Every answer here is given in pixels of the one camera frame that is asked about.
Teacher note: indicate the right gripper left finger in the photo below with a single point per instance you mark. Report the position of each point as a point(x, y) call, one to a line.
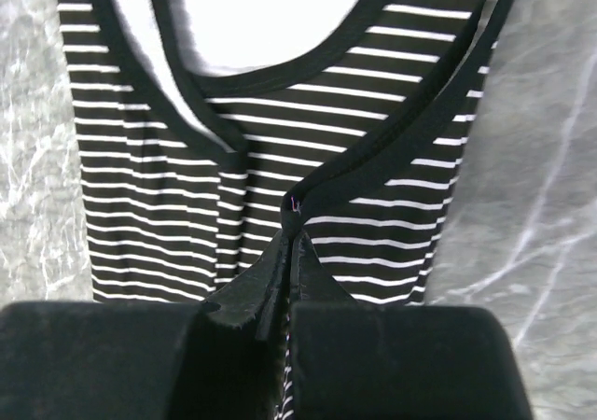
point(220, 358)

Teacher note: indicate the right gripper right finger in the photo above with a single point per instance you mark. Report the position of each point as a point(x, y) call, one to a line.
point(354, 361)

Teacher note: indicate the black striped tank top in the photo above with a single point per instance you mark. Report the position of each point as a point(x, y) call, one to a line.
point(187, 178)

